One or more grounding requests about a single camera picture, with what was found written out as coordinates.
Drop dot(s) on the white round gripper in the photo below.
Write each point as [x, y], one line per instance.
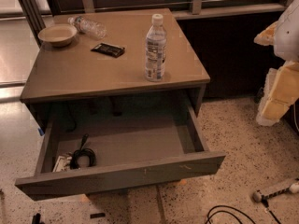
[289, 34]

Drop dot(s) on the clear bottle with blue label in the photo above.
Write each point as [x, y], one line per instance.
[155, 49]

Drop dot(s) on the clear plastic bottle lying down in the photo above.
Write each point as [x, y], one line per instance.
[86, 26]

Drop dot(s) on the open grey top drawer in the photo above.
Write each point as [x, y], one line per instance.
[145, 145]

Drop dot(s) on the white power strip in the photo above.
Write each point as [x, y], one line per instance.
[290, 185]

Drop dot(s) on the grey wooden cabinet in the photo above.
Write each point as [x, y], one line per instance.
[75, 71]

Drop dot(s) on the black snack packet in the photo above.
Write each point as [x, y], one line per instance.
[108, 49]

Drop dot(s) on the beige ceramic bowl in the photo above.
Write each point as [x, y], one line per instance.
[58, 35]

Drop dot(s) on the black floor tape piece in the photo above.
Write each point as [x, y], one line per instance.
[97, 215]

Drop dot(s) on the white power adapter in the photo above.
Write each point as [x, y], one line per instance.
[62, 164]

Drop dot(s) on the blue tape piece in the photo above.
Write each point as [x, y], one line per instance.
[41, 133]

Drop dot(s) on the small black floor object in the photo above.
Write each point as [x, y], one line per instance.
[37, 219]

